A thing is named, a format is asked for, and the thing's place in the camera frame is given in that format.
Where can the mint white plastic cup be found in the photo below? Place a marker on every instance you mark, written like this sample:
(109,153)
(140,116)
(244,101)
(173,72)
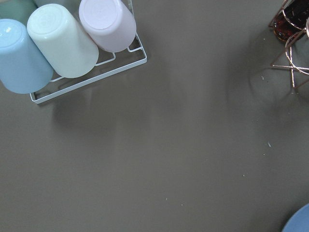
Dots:
(62,41)

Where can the copper wire bottle rack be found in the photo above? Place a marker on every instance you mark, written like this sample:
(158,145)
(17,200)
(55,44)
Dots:
(284,60)

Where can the white wire cup rack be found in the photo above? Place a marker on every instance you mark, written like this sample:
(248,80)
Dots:
(108,64)

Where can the grey green plastic cup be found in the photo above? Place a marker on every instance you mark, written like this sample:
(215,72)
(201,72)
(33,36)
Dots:
(19,10)

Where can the pale pink plastic cup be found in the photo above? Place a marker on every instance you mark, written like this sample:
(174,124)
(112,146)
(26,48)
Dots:
(109,23)

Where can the light blue plastic cup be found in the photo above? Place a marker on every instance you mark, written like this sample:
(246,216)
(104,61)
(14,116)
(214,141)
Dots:
(23,68)

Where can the blue round plate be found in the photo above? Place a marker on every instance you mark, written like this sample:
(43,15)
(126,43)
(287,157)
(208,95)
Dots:
(299,222)

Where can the dark drink bottle front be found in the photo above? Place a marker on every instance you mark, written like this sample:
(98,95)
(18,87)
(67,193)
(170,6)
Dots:
(291,19)

